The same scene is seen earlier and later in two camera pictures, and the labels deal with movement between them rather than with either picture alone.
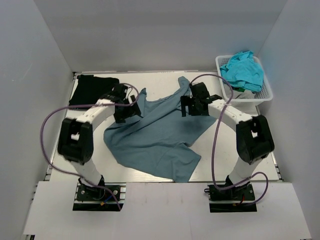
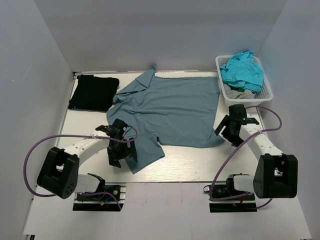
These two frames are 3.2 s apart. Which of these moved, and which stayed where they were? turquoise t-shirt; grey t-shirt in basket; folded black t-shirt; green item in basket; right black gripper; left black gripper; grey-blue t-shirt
Moved: right black gripper; grey-blue t-shirt; left black gripper
Stayed: turquoise t-shirt; folded black t-shirt; grey t-shirt in basket; green item in basket
